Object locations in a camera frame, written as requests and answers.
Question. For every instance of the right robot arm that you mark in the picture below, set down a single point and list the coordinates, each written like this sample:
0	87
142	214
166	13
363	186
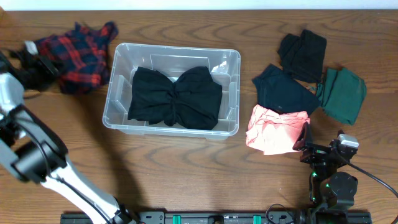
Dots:
331	191

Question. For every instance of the clear plastic storage bin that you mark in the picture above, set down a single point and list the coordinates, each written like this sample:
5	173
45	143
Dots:
223	64

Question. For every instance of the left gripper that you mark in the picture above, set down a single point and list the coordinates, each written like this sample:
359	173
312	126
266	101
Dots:
46	70

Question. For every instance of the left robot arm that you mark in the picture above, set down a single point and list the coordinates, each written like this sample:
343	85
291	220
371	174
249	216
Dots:
31	151

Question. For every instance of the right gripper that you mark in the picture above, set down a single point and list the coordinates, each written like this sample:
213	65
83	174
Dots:
317	152

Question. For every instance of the folded black cloth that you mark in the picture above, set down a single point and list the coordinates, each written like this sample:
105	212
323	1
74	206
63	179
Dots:
301	57

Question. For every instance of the green garment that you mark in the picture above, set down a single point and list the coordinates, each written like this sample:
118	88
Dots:
341	94

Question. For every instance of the pink crumpled garment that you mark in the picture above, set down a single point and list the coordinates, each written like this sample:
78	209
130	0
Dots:
274	133

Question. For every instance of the large black garment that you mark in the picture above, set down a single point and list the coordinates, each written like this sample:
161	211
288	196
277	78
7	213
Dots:
192	101

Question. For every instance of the dark navy folded garment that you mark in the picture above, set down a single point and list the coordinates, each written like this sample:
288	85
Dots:
281	93

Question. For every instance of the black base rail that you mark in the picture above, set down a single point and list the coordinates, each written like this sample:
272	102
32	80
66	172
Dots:
253	218

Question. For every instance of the red navy plaid shirt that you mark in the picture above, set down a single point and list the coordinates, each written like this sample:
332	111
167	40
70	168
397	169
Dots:
84	54

